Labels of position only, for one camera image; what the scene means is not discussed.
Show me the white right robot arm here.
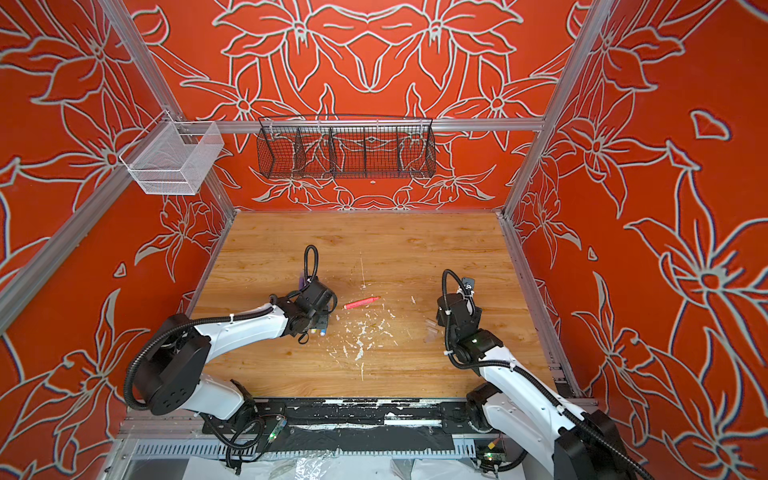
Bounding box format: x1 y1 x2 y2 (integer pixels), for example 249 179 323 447
436 293 642 479

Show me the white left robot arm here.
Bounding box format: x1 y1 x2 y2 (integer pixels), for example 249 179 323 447
124 279 338 421

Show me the pink marker pen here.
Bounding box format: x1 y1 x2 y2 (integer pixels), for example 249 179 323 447
343 296 381 310

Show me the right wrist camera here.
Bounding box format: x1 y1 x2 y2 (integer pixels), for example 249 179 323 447
461 277 475 296

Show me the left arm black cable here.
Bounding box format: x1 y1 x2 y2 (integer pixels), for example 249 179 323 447
302 244 320 286

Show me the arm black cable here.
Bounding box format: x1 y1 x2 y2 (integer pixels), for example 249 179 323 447
302 244 320 286
440 268 655 480

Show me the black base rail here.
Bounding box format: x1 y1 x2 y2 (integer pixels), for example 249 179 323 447
202 398 497 459

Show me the aluminium right floor rail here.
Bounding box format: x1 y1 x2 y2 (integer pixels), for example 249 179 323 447
496 212 584 398

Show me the black wire basket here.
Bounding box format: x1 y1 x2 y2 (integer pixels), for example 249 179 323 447
256 115 437 180

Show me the white wire basket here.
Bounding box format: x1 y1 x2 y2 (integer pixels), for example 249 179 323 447
119 121 224 196

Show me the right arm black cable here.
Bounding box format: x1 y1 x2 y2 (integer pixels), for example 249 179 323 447
440 268 655 480

